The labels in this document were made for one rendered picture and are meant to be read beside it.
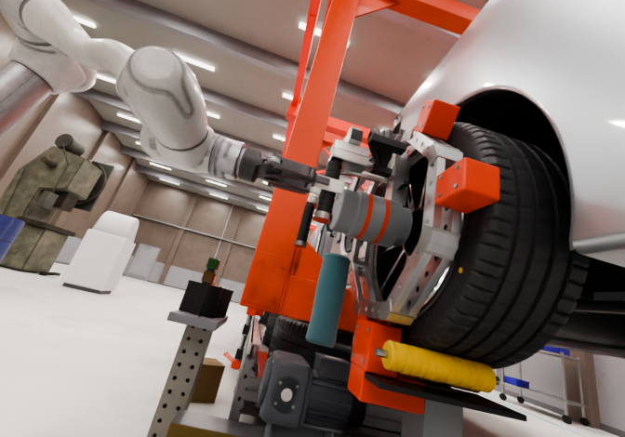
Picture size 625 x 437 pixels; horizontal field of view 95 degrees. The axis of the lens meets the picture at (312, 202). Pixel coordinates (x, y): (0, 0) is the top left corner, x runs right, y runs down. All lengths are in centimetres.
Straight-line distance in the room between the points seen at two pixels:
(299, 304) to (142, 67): 97
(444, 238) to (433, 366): 28
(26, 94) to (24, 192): 759
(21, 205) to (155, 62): 810
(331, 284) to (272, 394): 37
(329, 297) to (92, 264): 597
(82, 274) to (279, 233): 563
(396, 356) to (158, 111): 64
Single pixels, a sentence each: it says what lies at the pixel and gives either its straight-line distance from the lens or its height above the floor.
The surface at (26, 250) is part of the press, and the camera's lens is 814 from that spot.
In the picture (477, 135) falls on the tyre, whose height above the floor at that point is 102.
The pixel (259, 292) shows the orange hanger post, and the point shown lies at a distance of 120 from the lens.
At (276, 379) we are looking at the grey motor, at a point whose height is 35.
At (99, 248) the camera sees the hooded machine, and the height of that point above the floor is 74.
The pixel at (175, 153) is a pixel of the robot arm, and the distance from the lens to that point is 63.
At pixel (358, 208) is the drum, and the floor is 84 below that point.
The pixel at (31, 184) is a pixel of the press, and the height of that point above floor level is 170.
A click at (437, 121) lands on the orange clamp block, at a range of 84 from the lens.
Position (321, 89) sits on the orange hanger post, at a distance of 161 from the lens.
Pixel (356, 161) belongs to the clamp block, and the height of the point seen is 91.
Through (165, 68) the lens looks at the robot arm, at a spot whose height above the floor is 83.
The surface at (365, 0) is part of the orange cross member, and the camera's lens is 234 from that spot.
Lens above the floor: 56
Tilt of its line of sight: 20 degrees up
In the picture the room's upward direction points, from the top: 14 degrees clockwise
